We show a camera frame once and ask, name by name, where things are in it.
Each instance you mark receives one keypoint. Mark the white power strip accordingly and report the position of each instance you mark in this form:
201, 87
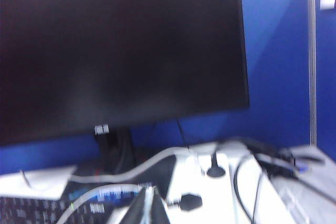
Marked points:
309, 195

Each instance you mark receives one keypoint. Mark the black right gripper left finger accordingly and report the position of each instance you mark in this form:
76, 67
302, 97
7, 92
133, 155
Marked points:
141, 208

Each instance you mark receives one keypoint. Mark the black computer keyboard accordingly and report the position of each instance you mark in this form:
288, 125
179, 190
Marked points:
26, 211

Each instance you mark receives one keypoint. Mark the black suction cup mount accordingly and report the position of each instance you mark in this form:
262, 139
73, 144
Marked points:
215, 171

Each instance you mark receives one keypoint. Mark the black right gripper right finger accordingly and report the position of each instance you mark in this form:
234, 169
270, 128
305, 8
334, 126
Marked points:
158, 208

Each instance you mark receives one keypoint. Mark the small black plug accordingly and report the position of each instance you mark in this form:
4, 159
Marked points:
191, 201

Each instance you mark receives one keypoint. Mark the black monitor stand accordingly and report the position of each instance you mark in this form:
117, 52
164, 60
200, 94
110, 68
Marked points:
115, 150

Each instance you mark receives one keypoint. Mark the black flat pad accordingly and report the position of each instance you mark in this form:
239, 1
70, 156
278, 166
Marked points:
164, 171

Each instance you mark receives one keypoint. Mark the black ASUS computer monitor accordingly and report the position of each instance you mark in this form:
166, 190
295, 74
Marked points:
118, 51

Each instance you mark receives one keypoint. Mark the white two-tier desk riser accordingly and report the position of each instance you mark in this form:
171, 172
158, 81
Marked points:
218, 195

